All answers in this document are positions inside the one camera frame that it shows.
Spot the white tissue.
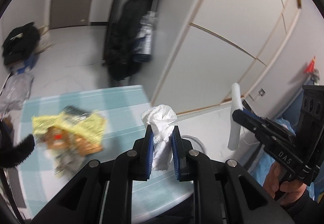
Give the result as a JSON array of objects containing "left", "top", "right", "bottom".
[{"left": 141, "top": 105, "right": 177, "bottom": 171}]

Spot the yellow snack wrapper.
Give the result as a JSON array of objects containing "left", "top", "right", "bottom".
[{"left": 31, "top": 106, "right": 107, "bottom": 177}]

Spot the person's right hand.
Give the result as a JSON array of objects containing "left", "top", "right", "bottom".
[{"left": 263, "top": 161, "right": 308, "bottom": 206}]

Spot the teal checked tablecloth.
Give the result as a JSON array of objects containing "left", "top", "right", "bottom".
[{"left": 19, "top": 84, "right": 198, "bottom": 224}]

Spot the black hanging coat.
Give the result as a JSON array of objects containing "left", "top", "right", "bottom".
[{"left": 106, "top": 0, "right": 153, "bottom": 82}]

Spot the silver folded umbrella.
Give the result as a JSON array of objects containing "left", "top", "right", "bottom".
[{"left": 132, "top": 11, "right": 157, "bottom": 63}]

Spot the grey plastic bag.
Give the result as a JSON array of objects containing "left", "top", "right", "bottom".
[{"left": 1, "top": 73, "right": 33, "bottom": 114}]

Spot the beige tote bag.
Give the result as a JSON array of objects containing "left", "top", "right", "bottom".
[{"left": 35, "top": 26, "right": 53, "bottom": 54}]

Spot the black clothes pile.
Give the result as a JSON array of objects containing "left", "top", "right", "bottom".
[{"left": 2, "top": 22, "right": 40, "bottom": 66}]

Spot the red wall hook item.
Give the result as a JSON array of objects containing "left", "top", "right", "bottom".
[{"left": 304, "top": 56, "right": 316, "bottom": 73}]

